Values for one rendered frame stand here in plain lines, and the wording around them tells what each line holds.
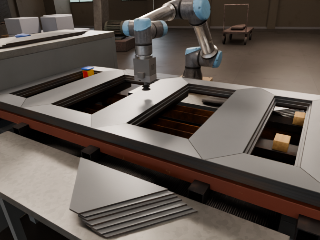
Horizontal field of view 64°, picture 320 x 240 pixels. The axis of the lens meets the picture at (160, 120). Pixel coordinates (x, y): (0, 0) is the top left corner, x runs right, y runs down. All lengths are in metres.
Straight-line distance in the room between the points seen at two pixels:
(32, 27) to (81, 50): 2.74
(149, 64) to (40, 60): 0.86
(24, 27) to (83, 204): 4.04
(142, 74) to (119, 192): 0.59
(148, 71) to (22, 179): 0.65
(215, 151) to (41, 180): 0.58
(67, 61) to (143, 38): 0.90
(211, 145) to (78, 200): 0.43
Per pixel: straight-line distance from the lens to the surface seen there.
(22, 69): 1.75
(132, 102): 1.20
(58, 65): 1.90
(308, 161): 0.85
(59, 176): 0.96
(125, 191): 0.77
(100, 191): 0.79
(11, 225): 1.51
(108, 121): 1.03
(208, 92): 1.39
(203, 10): 1.53
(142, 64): 1.18
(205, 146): 0.83
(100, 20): 7.78
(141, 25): 1.15
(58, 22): 4.56
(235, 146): 0.85
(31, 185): 0.96
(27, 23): 4.67
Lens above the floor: 1.29
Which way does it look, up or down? 25 degrees down
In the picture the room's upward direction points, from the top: 2 degrees counter-clockwise
